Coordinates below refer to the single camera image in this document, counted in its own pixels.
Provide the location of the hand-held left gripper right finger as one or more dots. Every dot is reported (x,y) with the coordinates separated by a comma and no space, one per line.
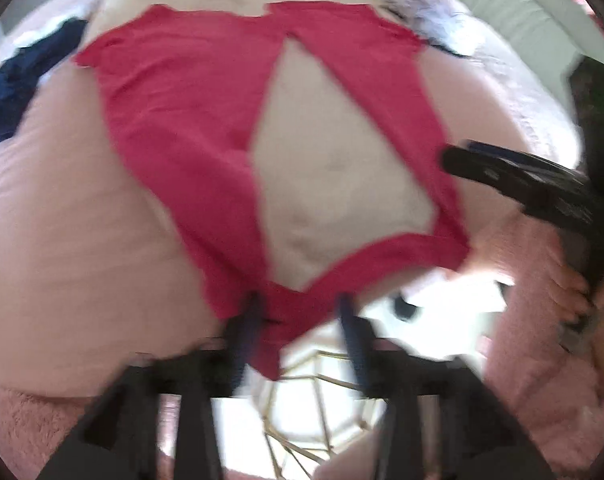
(354,345)

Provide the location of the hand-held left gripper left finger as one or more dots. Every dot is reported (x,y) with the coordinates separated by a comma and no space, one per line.
(244,340)

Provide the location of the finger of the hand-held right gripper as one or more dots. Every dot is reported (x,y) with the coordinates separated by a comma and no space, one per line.
(482,172)
(507,155)

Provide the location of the red shirt with cream lining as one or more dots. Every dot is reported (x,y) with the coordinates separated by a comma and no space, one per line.
(181,135)

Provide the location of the person's right hand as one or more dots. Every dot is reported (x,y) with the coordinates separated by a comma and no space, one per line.
(574,295)

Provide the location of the pale pink pillow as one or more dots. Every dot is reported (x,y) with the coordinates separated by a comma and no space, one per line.
(507,90)

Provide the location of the person's right slipper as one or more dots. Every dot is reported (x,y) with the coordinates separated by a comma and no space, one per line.
(407,306)

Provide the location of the pink printed folded garment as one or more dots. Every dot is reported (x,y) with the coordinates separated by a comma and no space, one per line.
(417,10)

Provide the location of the navy blue garment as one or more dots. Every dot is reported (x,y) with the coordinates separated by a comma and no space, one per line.
(21,85)

